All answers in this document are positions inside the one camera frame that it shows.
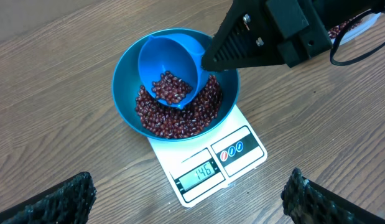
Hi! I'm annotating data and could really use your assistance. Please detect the red beans in bowl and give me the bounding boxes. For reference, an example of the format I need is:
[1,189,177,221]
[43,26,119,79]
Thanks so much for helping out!
[135,75,223,139]

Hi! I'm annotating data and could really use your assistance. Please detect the white digital kitchen scale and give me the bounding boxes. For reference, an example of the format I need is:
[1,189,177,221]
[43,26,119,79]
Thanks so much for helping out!
[149,106,267,208]

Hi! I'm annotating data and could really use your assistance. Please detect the red beans in scoop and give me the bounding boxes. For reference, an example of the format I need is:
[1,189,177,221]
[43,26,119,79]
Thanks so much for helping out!
[152,71,193,105]

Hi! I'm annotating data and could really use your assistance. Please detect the blue metal bowl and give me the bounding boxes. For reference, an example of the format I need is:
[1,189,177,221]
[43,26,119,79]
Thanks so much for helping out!
[112,28,240,141]

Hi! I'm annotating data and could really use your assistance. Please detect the blue plastic measuring scoop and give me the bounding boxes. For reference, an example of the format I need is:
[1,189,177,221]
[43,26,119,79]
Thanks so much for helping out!
[138,31,211,109]

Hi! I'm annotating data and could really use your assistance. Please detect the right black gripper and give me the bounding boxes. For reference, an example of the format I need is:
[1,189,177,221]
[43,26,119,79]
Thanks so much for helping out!
[202,0,385,72]

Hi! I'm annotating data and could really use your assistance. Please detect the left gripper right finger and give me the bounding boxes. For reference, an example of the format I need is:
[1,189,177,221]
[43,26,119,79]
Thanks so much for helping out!
[281,168,385,224]

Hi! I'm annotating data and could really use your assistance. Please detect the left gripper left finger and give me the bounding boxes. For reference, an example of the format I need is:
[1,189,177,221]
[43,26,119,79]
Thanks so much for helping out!
[0,172,96,224]

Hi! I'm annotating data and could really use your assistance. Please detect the clear plastic container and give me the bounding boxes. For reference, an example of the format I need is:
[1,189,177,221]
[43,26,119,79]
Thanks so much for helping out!
[331,13,381,45]

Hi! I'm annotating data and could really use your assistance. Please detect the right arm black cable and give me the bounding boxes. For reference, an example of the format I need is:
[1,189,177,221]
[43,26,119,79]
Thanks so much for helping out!
[329,9,385,67]

